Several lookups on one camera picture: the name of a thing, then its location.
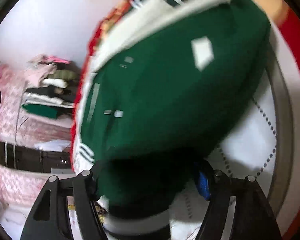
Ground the green white varsity jacket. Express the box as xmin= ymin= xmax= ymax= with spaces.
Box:
xmin=72 ymin=0 xmax=270 ymax=239

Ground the white diamond pattern cloth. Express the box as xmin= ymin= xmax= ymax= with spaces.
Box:
xmin=208 ymin=27 xmax=300 ymax=233

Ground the red floral blanket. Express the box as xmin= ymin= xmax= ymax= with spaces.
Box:
xmin=72 ymin=0 xmax=300 ymax=239

